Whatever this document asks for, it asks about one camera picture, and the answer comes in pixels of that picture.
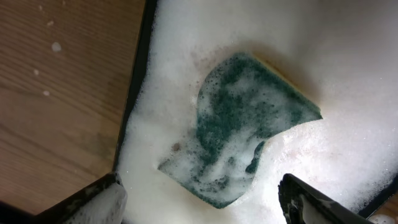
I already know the green yellow sponge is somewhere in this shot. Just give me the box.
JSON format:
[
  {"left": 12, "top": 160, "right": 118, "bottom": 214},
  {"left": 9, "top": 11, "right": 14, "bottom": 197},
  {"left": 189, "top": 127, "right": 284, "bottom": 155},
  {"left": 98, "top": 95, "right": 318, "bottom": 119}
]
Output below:
[{"left": 159, "top": 52, "right": 322, "bottom": 208}]

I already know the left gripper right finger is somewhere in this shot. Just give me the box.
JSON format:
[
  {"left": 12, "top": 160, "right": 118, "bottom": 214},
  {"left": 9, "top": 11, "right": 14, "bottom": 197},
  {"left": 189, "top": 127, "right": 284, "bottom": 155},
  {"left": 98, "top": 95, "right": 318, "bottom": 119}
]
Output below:
[{"left": 278, "top": 174, "right": 372, "bottom": 224}]

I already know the black rectangular foam tray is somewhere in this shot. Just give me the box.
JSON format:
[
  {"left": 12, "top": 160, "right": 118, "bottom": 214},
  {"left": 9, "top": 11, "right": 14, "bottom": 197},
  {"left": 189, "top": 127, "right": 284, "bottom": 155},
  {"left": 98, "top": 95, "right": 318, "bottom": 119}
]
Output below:
[{"left": 118, "top": 0, "right": 397, "bottom": 223}]

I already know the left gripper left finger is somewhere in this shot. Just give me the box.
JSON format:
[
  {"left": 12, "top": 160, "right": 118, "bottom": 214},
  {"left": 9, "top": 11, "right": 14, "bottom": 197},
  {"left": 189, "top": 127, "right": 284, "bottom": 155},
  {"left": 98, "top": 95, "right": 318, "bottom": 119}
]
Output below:
[{"left": 31, "top": 172, "right": 127, "bottom": 224}]

